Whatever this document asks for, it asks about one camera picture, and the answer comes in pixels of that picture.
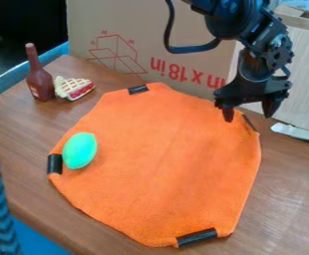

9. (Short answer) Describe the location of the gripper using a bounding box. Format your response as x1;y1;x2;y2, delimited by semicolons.
212;49;293;124

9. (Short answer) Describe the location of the orange cloth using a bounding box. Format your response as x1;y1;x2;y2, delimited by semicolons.
45;82;263;249

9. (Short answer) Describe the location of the cardboard box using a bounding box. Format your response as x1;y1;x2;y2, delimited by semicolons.
65;0;309;135

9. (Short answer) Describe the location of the green toy lime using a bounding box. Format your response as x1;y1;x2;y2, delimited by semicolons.
61;131;99;170

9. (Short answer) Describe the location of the toy pie slice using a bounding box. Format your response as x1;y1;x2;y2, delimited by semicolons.
52;75;97;102

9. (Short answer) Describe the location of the brown toy bottle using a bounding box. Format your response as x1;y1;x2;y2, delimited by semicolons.
24;42;57;103

